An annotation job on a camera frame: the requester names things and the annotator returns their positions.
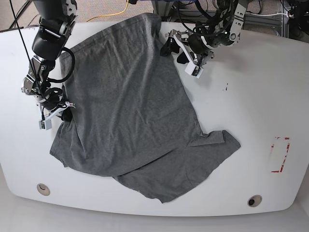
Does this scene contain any red tape rectangle marking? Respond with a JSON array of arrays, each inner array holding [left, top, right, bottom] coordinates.
[[269, 137, 291, 173]]

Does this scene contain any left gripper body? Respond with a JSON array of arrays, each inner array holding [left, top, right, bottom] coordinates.
[[165, 29, 214, 68]]

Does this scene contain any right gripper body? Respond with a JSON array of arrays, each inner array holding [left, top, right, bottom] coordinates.
[[37, 88, 75, 120]]

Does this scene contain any yellow cable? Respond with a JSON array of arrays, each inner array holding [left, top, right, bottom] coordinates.
[[86, 0, 128, 23]]

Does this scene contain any table cable grommet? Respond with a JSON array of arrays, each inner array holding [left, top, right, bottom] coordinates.
[[37, 183, 50, 196], [247, 195, 262, 207]]

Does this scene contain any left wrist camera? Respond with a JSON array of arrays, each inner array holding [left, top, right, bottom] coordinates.
[[185, 62, 203, 79]]

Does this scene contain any aluminium frame stand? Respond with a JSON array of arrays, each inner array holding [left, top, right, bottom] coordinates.
[[151, 0, 290, 38]]

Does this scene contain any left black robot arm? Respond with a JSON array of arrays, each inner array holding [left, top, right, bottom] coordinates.
[[160, 0, 248, 76]]

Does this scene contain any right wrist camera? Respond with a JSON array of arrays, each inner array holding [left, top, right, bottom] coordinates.
[[39, 119, 52, 130]]

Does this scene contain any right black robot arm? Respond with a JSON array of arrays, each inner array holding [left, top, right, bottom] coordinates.
[[21, 0, 77, 121]]

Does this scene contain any left table cable grommet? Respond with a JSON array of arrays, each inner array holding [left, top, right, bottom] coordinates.
[[37, 183, 50, 196]]

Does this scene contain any white cable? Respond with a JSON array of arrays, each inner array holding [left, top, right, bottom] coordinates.
[[245, 11, 288, 17]]

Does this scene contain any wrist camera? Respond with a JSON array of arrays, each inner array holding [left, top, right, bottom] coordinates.
[[185, 62, 203, 79], [39, 119, 52, 130]]

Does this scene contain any grey t-shirt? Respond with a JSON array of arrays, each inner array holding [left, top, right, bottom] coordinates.
[[50, 13, 240, 203]]

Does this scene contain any right table cable grommet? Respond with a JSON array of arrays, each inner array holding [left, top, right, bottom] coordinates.
[[247, 195, 262, 207]]

